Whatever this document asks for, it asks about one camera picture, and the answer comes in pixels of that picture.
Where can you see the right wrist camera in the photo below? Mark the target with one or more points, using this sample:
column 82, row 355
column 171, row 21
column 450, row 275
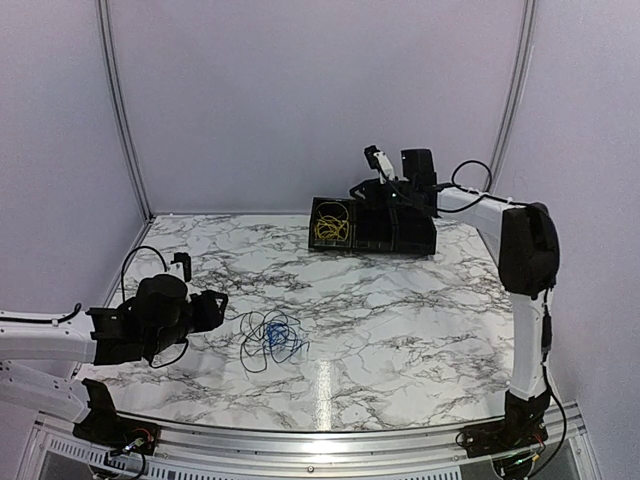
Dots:
column 379, row 162

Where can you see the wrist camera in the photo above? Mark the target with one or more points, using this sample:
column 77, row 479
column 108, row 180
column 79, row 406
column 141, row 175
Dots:
column 379, row 162
column 181, row 266

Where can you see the left aluminium frame post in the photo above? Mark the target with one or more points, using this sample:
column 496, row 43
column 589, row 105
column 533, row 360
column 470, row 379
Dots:
column 105, row 27

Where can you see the aluminium frame post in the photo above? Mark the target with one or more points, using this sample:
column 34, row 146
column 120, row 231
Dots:
column 524, row 48
column 105, row 27

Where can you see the black compartment tray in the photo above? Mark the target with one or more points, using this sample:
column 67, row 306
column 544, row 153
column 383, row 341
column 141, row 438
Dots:
column 347, row 225

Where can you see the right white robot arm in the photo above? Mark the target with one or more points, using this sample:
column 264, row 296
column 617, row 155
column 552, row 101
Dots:
column 522, row 240

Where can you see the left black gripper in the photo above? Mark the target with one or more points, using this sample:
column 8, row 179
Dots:
column 209, row 316

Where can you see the right aluminium frame post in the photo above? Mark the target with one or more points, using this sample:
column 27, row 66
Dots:
column 524, row 48

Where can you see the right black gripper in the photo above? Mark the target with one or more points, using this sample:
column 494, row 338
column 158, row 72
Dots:
column 370, row 188

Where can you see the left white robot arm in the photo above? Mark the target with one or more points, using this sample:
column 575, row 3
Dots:
column 162, row 313

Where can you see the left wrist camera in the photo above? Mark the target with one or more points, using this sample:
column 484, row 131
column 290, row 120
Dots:
column 181, row 266

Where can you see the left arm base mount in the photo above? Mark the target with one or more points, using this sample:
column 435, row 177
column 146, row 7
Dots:
column 103, row 425

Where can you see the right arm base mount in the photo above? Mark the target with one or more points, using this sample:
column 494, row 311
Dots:
column 521, row 426

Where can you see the aluminium front rail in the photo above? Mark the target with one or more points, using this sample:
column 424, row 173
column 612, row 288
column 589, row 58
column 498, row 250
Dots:
column 182, row 451

